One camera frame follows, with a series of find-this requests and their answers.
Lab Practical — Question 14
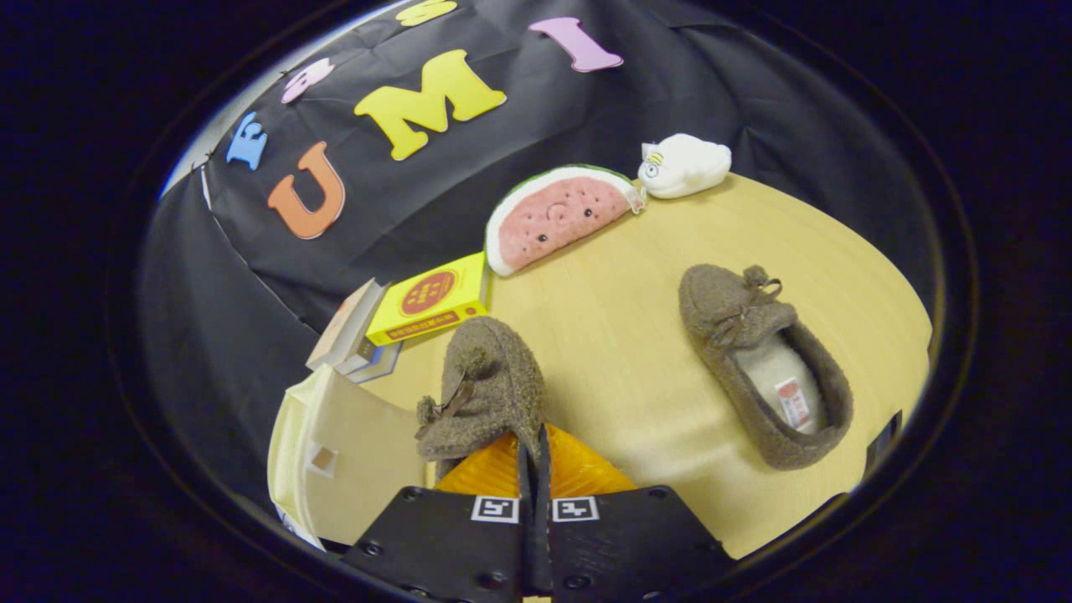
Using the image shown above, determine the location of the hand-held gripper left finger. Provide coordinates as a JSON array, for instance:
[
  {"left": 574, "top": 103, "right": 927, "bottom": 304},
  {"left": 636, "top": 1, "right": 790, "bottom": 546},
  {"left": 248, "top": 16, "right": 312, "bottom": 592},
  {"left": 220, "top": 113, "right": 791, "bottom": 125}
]
[{"left": 342, "top": 431, "right": 537, "bottom": 603}]

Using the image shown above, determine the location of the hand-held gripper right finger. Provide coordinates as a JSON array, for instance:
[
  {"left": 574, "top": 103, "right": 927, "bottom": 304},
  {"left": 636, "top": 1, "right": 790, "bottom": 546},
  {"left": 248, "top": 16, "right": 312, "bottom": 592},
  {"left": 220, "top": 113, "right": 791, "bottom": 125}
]
[{"left": 534, "top": 425, "right": 736, "bottom": 603}]

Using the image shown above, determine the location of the cream storage box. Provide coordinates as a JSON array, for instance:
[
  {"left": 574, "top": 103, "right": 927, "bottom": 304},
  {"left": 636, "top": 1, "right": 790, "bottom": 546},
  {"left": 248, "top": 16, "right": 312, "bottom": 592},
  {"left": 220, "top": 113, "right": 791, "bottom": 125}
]
[{"left": 266, "top": 364, "right": 432, "bottom": 549}]

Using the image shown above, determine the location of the brown fuzzy shoe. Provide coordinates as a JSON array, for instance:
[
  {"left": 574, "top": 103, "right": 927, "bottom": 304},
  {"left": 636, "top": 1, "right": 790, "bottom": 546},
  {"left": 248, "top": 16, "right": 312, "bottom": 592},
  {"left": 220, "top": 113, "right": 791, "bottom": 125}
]
[
  {"left": 415, "top": 316, "right": 549, "bottom": 482},
  {"left": 678, "top": 264, "right": 855, "bottom": 472}
]

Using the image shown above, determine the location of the blue book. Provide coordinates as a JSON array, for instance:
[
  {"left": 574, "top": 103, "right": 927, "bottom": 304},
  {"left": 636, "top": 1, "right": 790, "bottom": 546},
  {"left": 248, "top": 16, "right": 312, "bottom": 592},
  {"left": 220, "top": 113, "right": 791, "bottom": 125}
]
[{"left": 348, "top": 339, "right": 403, "bottom": 384}]

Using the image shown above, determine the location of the tan book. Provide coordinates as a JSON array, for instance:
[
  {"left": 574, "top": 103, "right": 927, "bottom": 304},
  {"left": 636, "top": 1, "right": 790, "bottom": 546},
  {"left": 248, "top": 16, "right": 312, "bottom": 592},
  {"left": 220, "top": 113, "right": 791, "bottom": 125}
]
[{"left": 306, "top": 278, "right": 390, "bottom": 369}]

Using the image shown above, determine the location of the yellow book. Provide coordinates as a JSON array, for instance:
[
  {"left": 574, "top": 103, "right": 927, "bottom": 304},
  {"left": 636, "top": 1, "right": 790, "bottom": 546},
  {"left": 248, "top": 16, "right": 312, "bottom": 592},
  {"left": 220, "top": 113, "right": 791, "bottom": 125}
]
[{"left": 366, "top": 251, "right": 492, "bottom": 347}]

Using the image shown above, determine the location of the small dark block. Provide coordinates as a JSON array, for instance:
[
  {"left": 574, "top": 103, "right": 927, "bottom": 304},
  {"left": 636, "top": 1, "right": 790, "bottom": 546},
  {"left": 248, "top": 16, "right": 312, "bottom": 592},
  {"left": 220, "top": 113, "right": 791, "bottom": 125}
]
[{"left": 863, "top": 410, "right": 904, "bottom": 478}]

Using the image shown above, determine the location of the watermelon slice plush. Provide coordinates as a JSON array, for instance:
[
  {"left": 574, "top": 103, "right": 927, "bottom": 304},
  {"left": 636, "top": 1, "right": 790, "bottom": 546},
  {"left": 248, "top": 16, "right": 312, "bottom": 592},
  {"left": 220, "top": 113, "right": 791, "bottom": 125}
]
[{"left": 484, "top": 164, "right": 647, "bottom": 277}]

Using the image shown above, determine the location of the white plush toy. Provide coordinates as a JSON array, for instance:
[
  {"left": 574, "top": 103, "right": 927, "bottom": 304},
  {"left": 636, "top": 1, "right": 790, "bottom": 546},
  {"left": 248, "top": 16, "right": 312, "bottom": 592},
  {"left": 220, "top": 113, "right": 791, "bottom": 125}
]
[{"left": 638, "top": 132, "right": 733, "bottom": 200}]

